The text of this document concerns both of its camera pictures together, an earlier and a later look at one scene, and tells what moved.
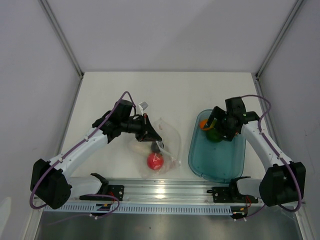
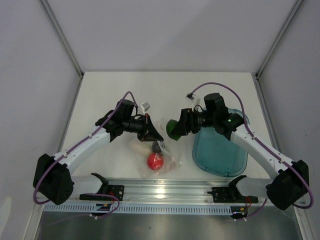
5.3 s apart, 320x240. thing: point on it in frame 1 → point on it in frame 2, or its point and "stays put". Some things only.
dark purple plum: x=155 y=147 stays put
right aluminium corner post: x=277 y=39 stays put
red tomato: x=155 y=161 stays put
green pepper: x=214 y=136 → x=170 y=125
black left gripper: x=147 y=133 stays put
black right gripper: x=217 y=113 → x=183 y=127
